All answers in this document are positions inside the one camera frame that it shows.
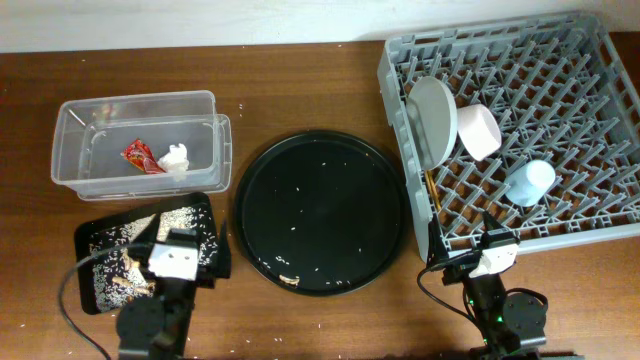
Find light blue cup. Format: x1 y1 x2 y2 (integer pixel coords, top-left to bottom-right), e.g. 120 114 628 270
505 160 556 207

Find clear plastic bin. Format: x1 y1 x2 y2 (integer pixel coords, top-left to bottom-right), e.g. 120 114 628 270
50 90 232 201

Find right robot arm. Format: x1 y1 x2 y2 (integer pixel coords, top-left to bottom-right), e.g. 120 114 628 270
233 207 549 359

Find rice and food scraps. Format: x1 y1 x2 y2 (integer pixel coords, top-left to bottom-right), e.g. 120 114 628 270
83 205 217 313

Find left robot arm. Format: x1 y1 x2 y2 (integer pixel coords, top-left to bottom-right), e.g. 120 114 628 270
116 217 231 359

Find wooden chopstick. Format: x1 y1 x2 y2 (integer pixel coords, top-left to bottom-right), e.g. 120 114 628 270
426 170 442 213
425 171 434 202

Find rectangular black tray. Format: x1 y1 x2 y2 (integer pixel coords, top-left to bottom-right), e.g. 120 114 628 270
74 193 227 315

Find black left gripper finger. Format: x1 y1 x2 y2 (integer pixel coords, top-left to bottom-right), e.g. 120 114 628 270
134 215 160 249
216 221 232 278

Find grey dishwasher rack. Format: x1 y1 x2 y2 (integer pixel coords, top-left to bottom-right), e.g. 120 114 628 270
377 13 639 258

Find white tissue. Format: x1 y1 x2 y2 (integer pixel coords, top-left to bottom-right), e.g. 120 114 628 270
157 143 190 173

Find grey plate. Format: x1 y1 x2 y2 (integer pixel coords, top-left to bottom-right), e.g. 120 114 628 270
406 76 458 171

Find round black tray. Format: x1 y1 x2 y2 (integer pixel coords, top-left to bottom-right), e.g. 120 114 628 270
234 130 410 297

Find red snack wrapper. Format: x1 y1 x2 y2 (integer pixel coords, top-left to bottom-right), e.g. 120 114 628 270
121 138 164 174

